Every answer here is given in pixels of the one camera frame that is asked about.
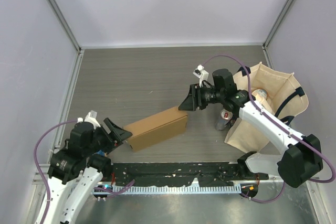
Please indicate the perforated cable duct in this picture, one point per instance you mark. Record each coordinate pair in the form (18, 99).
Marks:
(192, 189)

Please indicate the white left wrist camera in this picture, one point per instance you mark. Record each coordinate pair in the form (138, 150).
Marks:
(91, 117)

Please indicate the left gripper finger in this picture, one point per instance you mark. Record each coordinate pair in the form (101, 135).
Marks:
(117, 133)
(116, 145)

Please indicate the beige canvas tote bag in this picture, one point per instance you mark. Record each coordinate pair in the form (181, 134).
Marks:
(285, 99)

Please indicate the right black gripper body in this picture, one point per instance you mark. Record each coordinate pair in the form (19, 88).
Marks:
(209, 95)

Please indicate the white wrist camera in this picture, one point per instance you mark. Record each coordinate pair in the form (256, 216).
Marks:
(91, 117)
(201, 73)

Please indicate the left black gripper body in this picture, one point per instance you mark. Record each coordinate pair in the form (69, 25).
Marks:
(102, 139)

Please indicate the yellow sponge with blue label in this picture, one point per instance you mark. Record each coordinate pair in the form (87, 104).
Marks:
(101, 153)

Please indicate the silver red drink can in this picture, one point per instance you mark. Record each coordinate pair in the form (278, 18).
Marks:
(225, 120)

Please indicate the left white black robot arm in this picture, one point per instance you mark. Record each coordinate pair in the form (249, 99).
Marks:
(75, 170)

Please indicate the brown cardboard box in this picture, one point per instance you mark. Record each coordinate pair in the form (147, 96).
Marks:
(156, 128)

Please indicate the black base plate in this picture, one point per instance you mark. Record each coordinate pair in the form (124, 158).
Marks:
(208, 174)

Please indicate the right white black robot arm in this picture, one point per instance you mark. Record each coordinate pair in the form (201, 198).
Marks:
(299, 156)

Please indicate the peach tube in bag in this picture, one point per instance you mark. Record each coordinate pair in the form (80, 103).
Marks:
(261, 96)

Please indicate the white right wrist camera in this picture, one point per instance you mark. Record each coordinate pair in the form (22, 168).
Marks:
(201, 73)

